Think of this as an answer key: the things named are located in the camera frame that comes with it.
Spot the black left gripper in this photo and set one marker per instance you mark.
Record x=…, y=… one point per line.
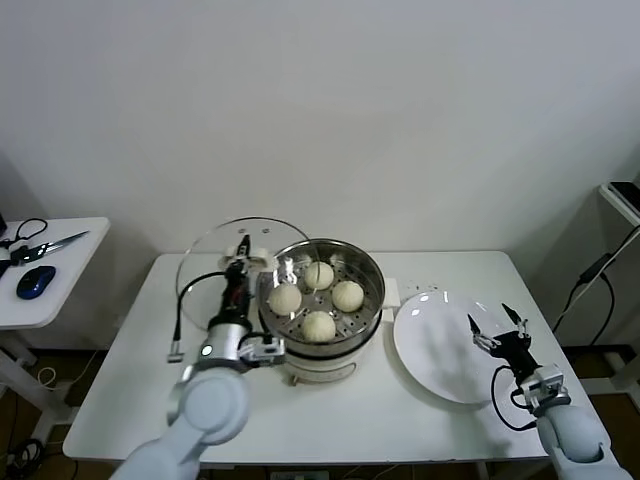
x=236, y=295

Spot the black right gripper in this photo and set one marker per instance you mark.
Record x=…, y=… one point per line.
x=512, y=352

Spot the round glass lid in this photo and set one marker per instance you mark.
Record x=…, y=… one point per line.
x=210, y=250

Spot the white steamed baozi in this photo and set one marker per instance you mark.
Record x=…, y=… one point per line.
x=286, y=299
x=319, y=326
x=348, y=296
x=319, y=275

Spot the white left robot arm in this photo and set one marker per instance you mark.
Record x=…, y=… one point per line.
x=210, y=405

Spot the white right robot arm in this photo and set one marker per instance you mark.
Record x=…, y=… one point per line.
x=570, y=435

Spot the steel steamer basket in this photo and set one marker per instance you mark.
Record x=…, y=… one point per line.
x=370, y=280

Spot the large white plate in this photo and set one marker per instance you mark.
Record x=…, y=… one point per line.
x=435, y=350

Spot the white electric cooker pot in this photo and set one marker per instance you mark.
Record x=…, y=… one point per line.
x=325, y=367

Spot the small white side table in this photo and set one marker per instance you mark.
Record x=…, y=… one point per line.
x=75, y=280

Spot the white shelf unit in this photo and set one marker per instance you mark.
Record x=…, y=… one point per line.
x=622, y=197

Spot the blue computer mouse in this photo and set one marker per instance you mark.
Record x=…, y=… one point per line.
x=36, y=281

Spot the white power strip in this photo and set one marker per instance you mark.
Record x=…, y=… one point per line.
x=300, y=475

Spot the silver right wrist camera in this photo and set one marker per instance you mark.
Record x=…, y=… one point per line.
x=547, y=389

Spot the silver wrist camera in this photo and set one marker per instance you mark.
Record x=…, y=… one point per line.
x=265, y=349
x=547, y=389

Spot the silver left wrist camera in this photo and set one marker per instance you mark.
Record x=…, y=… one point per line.
x=265, y=349

